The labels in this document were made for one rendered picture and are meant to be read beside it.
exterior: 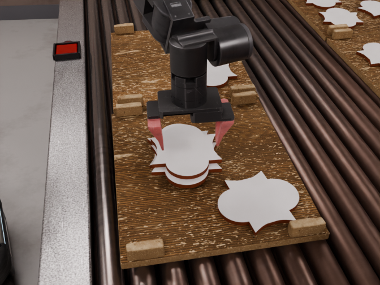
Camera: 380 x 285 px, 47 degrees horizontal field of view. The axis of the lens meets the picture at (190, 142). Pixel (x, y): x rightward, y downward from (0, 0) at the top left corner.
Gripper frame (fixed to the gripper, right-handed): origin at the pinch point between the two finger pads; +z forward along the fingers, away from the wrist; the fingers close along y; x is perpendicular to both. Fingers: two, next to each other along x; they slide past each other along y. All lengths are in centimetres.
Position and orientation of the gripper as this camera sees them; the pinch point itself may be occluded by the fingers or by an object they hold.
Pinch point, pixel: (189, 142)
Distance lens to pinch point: 76.7
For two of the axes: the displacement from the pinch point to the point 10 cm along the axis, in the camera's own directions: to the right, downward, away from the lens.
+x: 1.1, 6.2, -7.8
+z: 0.1, 7.8, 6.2
